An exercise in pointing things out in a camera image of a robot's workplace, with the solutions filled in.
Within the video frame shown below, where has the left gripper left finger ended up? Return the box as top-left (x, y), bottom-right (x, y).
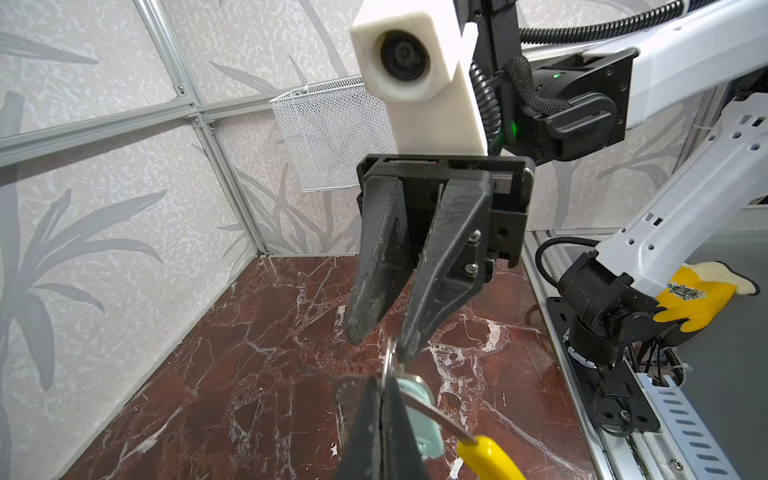
top-left (334, 374), bottom-right (382, 479)

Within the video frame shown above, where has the white wire basket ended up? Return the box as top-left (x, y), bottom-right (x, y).
top-left (271, 75), bottom-right (397, 192)

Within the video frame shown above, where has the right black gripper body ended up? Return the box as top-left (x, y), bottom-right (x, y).
top-left (357, 154), bottom-right (534, 282)

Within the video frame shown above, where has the yellow black glove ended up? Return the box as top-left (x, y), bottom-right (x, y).
top-left (653, 261), bottom-right (760, 334)

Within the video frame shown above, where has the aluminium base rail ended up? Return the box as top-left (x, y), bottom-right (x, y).
top-left (524, 231), bottom-right (767, 479)

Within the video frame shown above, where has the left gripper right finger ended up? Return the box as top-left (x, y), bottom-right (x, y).
top-left (380, 377), bottom-right (430, 480)

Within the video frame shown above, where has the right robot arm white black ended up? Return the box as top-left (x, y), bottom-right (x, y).
top-left (344, 1), bottom-right (767, 367)

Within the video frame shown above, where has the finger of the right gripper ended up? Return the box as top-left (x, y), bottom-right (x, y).
top-left (343, 175), bottom-right (414, 345)
top-left (397, 178), bottom-right (493, 365)

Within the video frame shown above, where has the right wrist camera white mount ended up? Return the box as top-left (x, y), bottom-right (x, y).
top-left (350, 1), bottom-right (488, 156)

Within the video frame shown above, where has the key with teal cap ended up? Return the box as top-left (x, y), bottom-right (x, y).
top-left (395, 372), bottom-right (444, 460)

